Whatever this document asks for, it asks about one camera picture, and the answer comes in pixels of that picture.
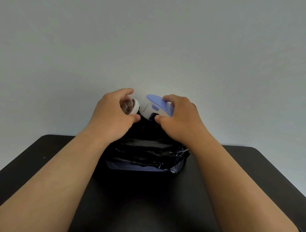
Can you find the person's left hand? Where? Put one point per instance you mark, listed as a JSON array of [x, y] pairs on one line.
[[110, 117]]

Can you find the person's right hand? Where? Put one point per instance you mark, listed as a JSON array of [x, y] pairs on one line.
[[181, 119]]

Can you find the person's right thumb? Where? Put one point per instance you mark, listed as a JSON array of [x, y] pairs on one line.
[[161, 118]]

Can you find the person's left thumb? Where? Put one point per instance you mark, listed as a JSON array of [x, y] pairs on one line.
[[132, 118]]

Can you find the white lint shaver head cap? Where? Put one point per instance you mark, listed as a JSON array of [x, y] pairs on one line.
[[131, 106]]

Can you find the white blue lint shaver body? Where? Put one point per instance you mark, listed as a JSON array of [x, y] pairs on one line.
[[155, 107]]

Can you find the person's right forearm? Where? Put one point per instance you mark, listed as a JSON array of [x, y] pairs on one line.
[[239, 188]]

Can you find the person's left forearm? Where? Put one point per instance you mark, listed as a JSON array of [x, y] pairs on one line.
[[52, 181]]

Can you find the black plastic bin bag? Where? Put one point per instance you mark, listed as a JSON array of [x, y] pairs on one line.
[[148, 148]]

